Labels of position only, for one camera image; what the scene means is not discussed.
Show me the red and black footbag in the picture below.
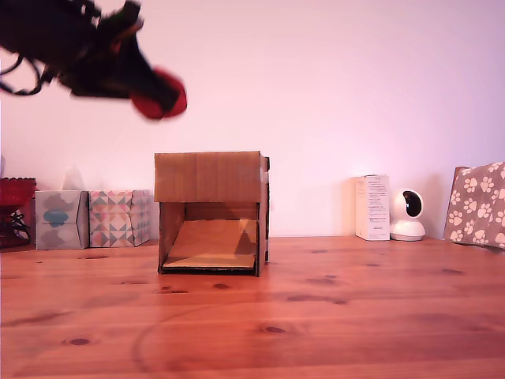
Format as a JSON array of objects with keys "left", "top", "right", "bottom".
[{"left": 131, "top": 64, "right": 188, "bottom": 120}]

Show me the paw print cushion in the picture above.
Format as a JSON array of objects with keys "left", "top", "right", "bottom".
[{"left": 442, "top": 161, "right": 505, "bottom": 253}]

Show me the grey cloud print tissue box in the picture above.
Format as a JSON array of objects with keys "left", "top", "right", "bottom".
[{"left": 35, "top": 190, "right": 90, "bottom": 251}]

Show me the white carton box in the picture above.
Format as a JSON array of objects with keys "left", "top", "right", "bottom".
[{"left": 352, "top": 174, "right": 391, "bottom": 242}]

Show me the thin black cable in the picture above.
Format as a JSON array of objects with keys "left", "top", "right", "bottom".
[{"left": 9, "top": 210, "right": 32, "bottom": 240}]

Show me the white tissue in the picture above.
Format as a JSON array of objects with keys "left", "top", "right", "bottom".
[{"left": 62, "top": 167, "right": 84, "bottom": 193}]

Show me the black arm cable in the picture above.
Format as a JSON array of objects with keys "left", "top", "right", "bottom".
[
  {"left": 0, "top": 58, "right": 54, "bottom": 97},
  {"left": 0, "top": 53, "right": 25, "bottom": 77}
]

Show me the geometric pattern tissue box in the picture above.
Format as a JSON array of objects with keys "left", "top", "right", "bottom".
[{"left": 88, "top": 189, "right": 152, "bottom": 250}]

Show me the cardboard dice tower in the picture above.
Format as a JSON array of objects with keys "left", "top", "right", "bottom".
[{"left": 153, "top": 150, "right": 271, "bottom": 278}]

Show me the small white round camera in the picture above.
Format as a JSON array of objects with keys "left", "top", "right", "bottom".
[{"left": 389, "top": 189, "right": 426, "bottom": 242}]

